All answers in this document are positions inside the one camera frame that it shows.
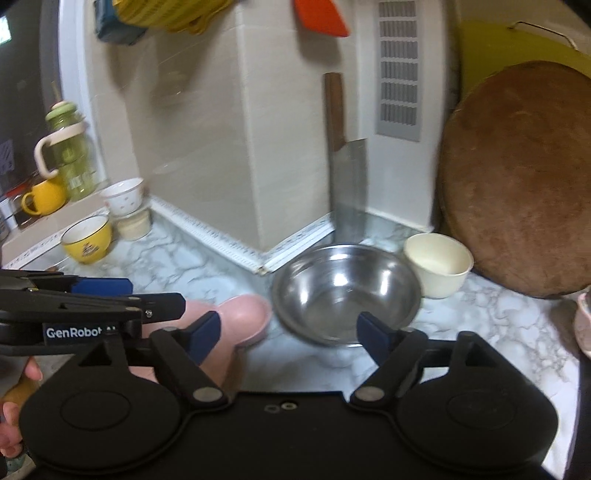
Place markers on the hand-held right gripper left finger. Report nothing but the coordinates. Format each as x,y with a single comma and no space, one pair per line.
203,337

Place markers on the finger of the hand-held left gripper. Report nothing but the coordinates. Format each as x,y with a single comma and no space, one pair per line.
157,307
104,286

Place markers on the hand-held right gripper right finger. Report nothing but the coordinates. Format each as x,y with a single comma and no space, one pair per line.
374,339

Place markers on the pink divided plate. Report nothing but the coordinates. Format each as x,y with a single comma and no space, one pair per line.
244,318

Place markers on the stainless steel bowl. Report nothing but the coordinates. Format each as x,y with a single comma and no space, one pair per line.
332,286

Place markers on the cream bowl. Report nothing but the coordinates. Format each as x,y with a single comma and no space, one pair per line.
438,277

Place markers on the person's left hand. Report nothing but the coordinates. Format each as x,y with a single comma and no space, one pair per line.
11,415

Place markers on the yellow bowl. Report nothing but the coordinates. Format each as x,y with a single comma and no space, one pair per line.
90,249

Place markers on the small cream container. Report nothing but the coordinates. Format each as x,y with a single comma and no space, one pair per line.
134,226

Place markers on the patterned counter edge strip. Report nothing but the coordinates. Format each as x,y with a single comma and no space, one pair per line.
207,230

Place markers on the white floral bowl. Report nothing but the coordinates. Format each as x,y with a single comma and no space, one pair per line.
122,196

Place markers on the yellow mug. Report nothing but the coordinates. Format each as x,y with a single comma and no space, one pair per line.
46,196

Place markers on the small glass jar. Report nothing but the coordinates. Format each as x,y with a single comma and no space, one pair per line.
8,214

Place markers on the green water bottle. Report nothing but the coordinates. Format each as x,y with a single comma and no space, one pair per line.
76,157

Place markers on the round wooden chopping board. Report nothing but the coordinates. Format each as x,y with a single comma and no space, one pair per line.
521,184

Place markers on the blue cloth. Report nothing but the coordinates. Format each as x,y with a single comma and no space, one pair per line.
115,30

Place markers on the grey vent grille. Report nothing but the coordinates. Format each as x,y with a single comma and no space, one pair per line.
399,69

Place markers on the yellow plastic colander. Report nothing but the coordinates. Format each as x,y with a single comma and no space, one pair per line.
175,16

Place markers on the yellow-green plastic cutting board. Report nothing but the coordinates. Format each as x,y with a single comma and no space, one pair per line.
485,55

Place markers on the red silicone spatula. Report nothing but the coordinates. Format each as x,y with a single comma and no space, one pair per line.
323,18

